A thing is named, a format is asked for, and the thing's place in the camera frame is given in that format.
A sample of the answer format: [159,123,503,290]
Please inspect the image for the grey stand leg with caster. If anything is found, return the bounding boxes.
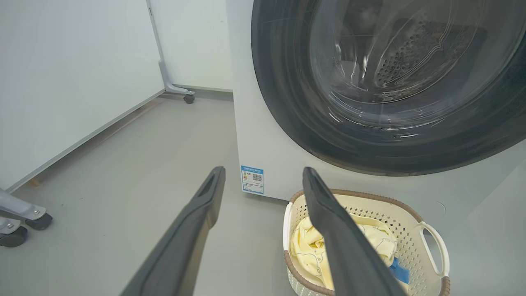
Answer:
[0,188,53,231]
[0,218,28,248]
[146,0,196,104]

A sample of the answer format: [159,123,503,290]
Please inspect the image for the yellow garment with blue patches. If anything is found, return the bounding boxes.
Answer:
[290,216,329,290]
[349,214,410,284]

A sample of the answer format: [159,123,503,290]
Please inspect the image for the blue energy label sticker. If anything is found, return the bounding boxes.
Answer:
[240,165,264,195]

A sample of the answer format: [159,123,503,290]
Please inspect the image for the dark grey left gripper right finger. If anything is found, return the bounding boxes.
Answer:
[302,166,406,296]

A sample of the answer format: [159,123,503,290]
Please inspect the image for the dark round glass washer door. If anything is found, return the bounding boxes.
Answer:
[251,0,526,176]

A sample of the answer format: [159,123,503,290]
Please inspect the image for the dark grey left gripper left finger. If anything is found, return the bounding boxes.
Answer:
[121,166,226,296]

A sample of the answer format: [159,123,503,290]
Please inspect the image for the cream perforated laundry basket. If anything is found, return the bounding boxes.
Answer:
[283,189,451,296]

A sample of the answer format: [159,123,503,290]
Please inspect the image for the white front-load washing machine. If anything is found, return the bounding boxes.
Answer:
[225,0,526,264]

